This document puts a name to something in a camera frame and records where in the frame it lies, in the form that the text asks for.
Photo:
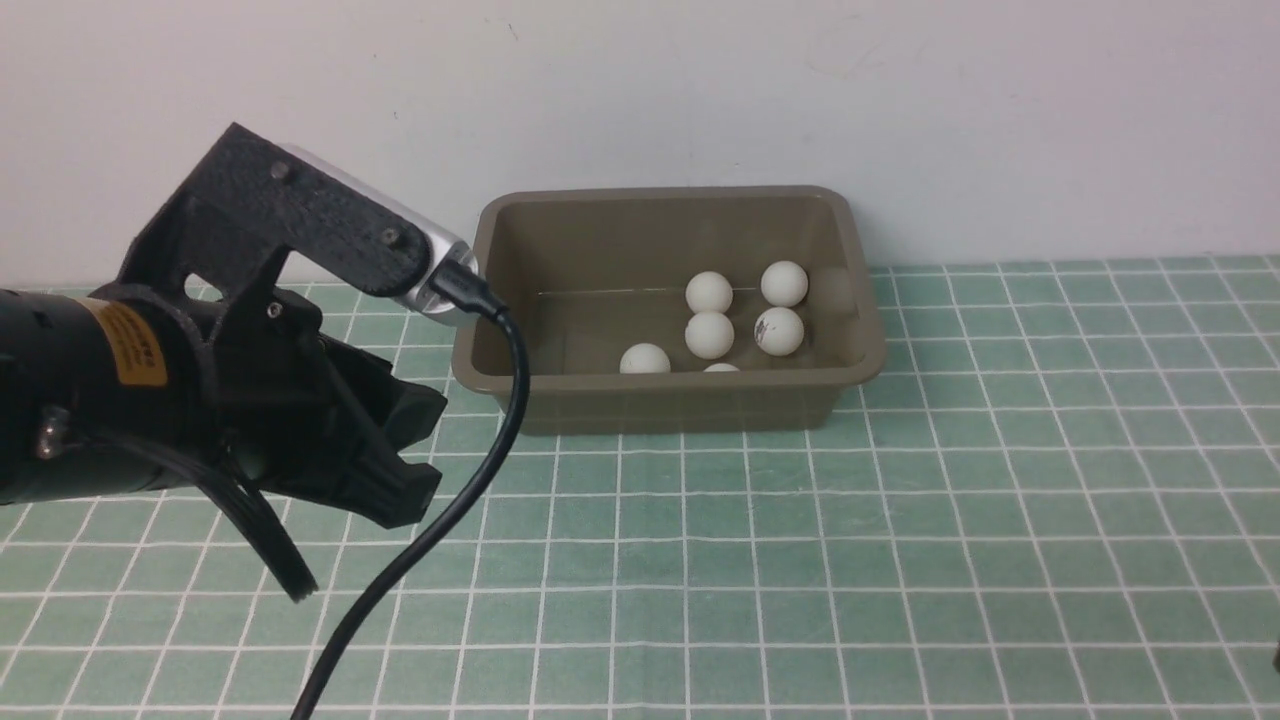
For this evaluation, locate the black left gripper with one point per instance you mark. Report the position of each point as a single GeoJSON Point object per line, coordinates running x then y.
{"type": "Point", "coordinates": [327, 421]}

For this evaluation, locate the white ball logo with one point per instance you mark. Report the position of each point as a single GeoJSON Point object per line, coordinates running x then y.
{"type": "Point", "coordinates": [645, 358]}

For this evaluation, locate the plain white ball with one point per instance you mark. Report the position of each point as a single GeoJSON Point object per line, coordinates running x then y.
{"type": "Point", "coordinates": [709, 335]}

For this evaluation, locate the white ball with logo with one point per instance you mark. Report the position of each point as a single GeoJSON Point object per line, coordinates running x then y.
{"type": "Point", "coordinates": [779, 331]}

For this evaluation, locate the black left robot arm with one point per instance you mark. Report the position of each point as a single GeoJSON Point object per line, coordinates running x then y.
{"type": "Point", "coordinates": [81, 374]}

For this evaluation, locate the olive green plastic bin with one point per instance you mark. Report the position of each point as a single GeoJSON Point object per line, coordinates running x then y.
{"type": "Point", "coordinates": [589, 273]}

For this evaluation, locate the white ball inside bin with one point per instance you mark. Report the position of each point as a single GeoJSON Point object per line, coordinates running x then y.
{"type": "Point", "coordinates": [784, 284]}

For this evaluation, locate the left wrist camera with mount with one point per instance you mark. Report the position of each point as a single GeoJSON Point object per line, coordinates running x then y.
{"type": "Point", "coordinates": [249, 204]}

